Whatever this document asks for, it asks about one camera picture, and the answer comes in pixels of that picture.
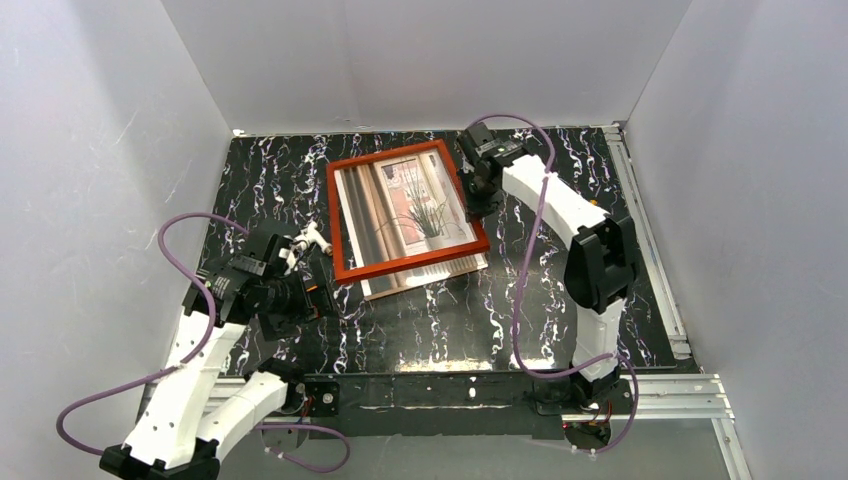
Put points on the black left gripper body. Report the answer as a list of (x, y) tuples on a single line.
[(309, 302)]

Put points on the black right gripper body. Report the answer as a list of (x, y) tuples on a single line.
[(477, 196)]

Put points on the printed window plant photo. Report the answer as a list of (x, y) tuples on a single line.
[(404, 205)]

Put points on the red wooden picture frame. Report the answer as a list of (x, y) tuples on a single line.
[(404, 212)]

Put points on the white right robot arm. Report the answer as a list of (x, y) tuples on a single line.
[(602, 252)]

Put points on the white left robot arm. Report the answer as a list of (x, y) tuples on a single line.
[(177, 436)]

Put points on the white plastic pipe fitting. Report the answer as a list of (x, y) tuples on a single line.
[(310, 236)]

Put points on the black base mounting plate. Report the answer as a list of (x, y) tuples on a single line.
[(446, 403)]

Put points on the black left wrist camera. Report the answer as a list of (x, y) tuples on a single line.
[(265, 251)]

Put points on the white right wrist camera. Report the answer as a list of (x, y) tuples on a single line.
[(478, 143)]

